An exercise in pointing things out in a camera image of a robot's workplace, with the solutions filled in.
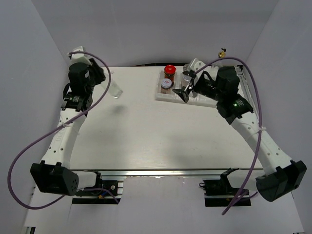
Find clear bottle dark contents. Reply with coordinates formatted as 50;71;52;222
214;48;227;67

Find purple lid spice jar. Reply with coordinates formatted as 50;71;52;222
160;78;172;94

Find red lid sauce jar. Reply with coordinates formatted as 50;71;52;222
164;65;176;85

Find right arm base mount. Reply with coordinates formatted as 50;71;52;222
198;168;245;208

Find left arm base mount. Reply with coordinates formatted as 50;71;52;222
72;172;123;205

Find white three-slot organizer tray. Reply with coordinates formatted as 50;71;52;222
155;71;216;108

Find glass bottle gold spout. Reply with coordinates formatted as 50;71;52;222
106;80;123;98

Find silver lid white shaker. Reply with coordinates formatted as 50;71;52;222
183;63;191;72

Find aluminium rail front edge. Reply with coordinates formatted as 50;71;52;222
70;168;264;178

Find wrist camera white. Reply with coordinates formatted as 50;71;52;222
187;58;206;77
67;46;91;65

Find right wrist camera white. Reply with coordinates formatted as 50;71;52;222
187;58;206;77

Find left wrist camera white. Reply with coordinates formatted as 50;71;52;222
67;46;91;65

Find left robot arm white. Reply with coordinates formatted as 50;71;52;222
30;58;105;195

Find white tube bottle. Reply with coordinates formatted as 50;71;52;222
180;74;192;89

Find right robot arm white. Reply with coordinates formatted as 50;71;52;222
173;66;307;202

